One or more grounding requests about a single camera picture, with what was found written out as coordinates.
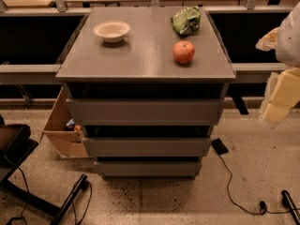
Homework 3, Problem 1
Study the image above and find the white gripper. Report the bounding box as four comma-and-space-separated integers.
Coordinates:
262, 67, 300, 123

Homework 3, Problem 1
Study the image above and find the grey bottom drawer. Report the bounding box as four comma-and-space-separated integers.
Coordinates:
95, 161, 202, 177

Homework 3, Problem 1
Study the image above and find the grey drawer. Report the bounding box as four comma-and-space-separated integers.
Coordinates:
82, 138, 211, 158
95, 161, 202, 177
66, 98, 224, 126

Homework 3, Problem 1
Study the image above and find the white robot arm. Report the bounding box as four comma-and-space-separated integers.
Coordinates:
256, 3, 300, 127

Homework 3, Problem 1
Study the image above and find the grey drawer cabinet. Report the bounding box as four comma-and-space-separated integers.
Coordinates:
55, 6, 236, 181

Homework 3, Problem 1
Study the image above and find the grey middle drawer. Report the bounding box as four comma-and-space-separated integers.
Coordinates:
82, 138, 211, 158

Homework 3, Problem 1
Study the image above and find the grey top drawer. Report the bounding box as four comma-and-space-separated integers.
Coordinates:
66, 98, 224, 126

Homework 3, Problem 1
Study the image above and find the black power adapter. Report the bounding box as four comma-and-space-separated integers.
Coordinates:
212, 139, 229, 156

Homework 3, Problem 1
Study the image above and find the black stand leg right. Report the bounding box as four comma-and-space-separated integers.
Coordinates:
281, 190, 300, 225

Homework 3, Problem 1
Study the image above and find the red apple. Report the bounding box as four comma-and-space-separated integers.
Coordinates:
172, 40, 195, 64

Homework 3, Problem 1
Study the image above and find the green chip bag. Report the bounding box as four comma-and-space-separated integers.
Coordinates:
171, 7, 201, 36

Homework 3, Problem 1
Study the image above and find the white paper bowl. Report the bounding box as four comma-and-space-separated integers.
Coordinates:
94, 21, 130, 43

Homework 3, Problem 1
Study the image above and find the orange item in box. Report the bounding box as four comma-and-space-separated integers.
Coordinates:
74, 125, 82, 132

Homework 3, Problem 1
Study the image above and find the blue item in box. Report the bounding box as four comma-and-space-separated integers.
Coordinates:
66, 119, 75, 130

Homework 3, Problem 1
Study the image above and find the brown cardboard box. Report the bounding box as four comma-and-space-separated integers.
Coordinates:
43, 88, 88, 158

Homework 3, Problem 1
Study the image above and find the black stand base left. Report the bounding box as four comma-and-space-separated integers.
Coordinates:
0, 174, 88, 225

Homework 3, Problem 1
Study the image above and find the black chair seat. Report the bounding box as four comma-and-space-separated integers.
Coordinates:
0, 117, 38, 183

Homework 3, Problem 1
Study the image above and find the black floor cable right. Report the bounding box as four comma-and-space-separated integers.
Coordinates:
218, 153, 300, 216

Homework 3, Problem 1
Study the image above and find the black floor cable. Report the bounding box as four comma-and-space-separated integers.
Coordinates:
5, 166, 94, 225
218, 153, 300, 216

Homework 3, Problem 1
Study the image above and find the black floor cable left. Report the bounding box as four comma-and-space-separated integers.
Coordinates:
5, 166, 94, 225

